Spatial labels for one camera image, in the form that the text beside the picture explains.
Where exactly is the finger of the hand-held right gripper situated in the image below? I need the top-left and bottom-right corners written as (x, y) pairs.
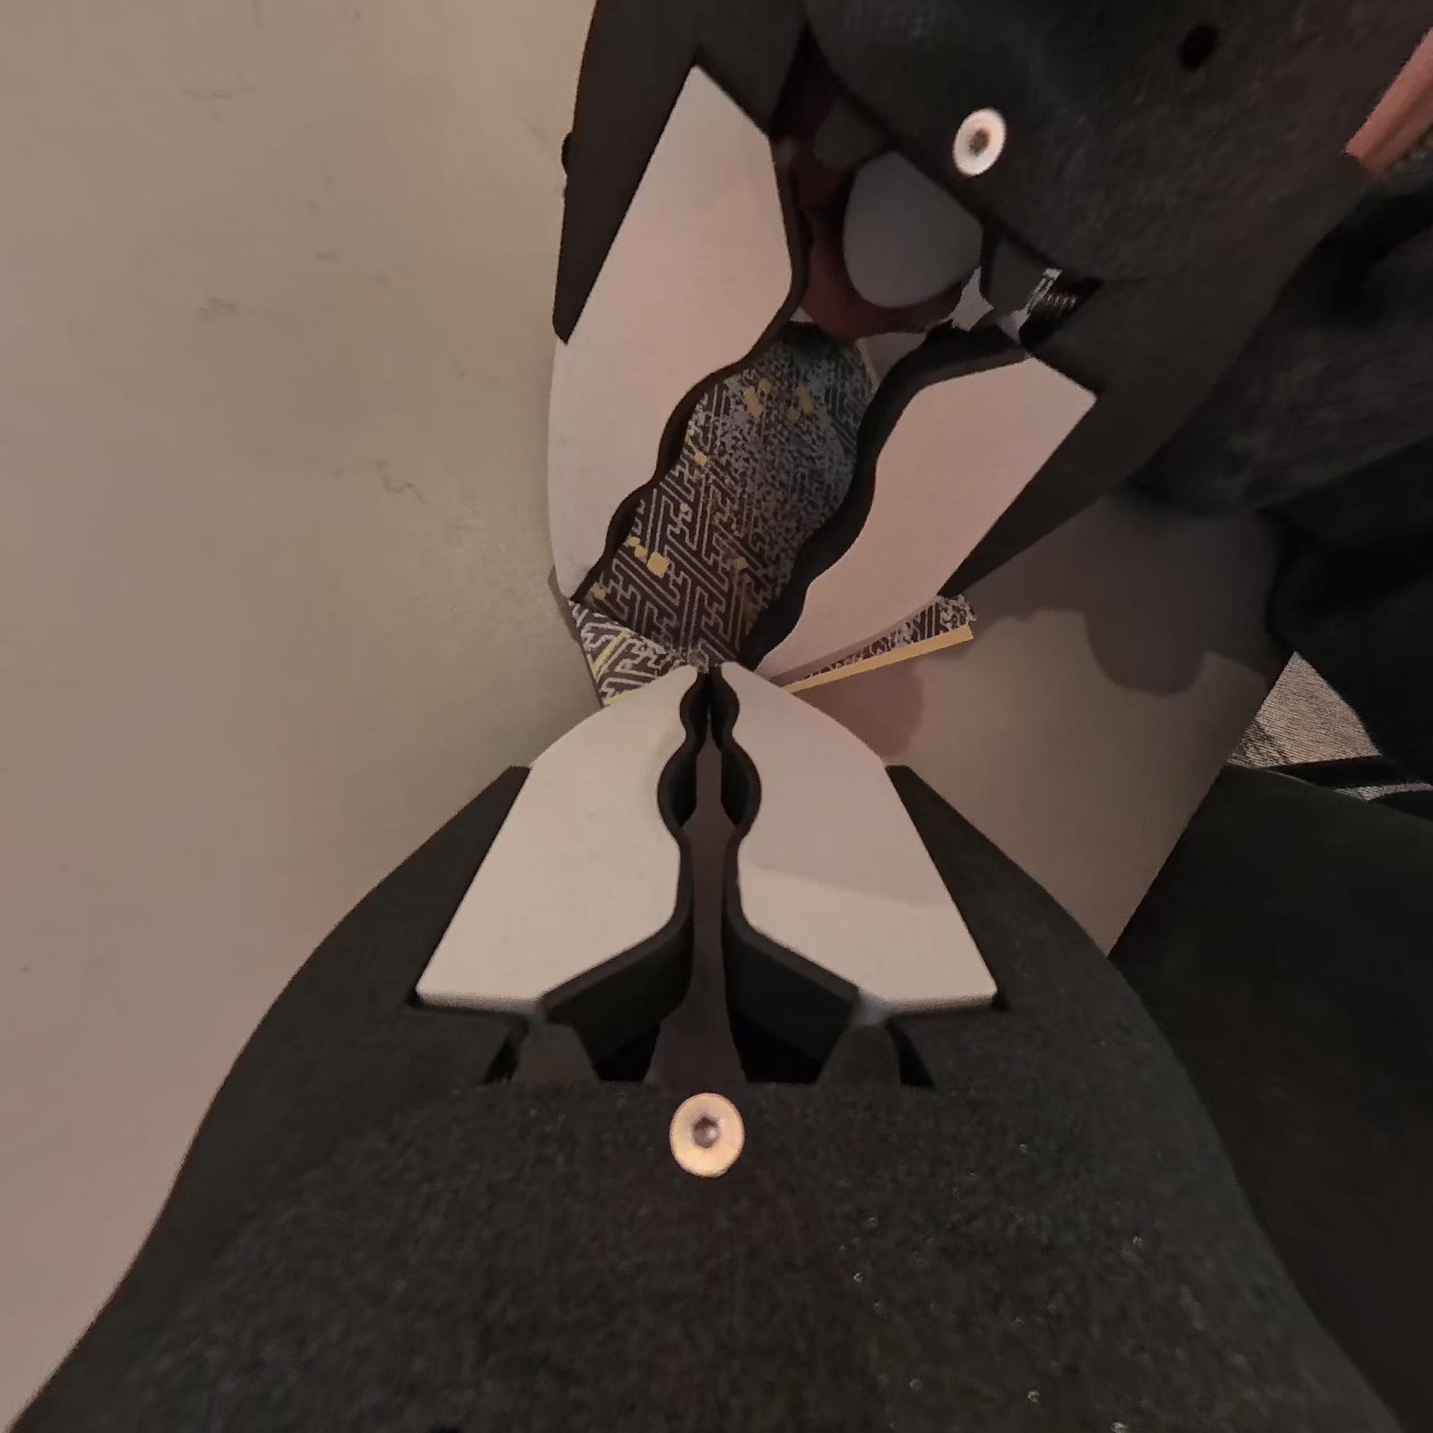
top-left (741, 324), bottom-right (1097, 671)
top-left (545, 65), bottom-right (810, 599)

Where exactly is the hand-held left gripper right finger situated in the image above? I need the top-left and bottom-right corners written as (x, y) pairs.
top-left (716, 662), bottom-right (999, 1083)

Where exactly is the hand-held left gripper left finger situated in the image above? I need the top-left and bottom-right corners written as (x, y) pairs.
top-left (413, 663), bottom-right (715, 1082)

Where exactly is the black patterned origami paper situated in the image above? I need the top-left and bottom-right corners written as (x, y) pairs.
top-left (562, 324), bottom-right (979, 711)

